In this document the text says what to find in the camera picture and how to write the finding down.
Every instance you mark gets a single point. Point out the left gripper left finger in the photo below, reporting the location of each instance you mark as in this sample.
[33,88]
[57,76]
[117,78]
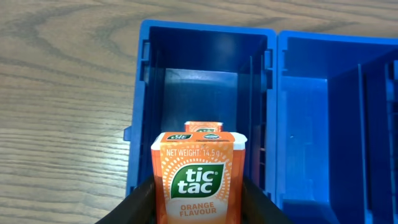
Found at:
[133,208]

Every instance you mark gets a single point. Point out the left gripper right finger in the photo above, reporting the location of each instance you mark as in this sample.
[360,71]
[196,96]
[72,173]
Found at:
[258,211]

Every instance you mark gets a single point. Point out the orange candy box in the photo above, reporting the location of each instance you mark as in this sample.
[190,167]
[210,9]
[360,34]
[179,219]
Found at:
[197,186]
[203,127]

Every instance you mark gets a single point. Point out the blue tray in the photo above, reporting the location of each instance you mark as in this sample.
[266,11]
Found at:
[304,124]

